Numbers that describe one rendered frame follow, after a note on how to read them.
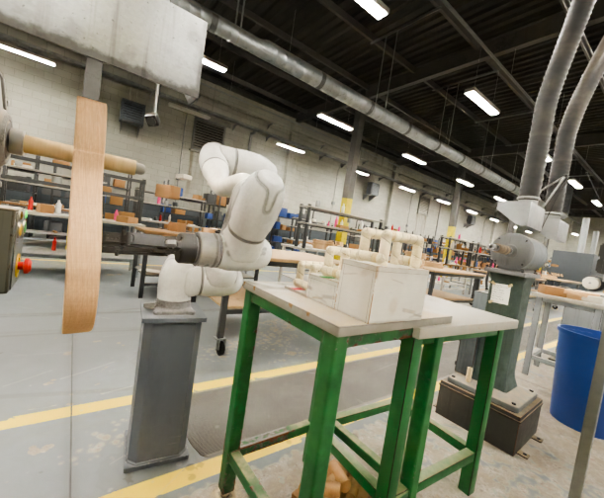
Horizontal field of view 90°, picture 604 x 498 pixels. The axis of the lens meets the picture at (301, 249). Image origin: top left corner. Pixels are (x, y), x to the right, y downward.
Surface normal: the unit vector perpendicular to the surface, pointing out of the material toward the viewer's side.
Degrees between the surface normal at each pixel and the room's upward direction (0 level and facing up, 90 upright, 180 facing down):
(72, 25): 90
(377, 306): 90
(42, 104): 90
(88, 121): 75
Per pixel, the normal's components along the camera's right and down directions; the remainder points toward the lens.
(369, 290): -0.80, -0.09
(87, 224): 0.57, -0.44
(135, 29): 0.59, 0.13
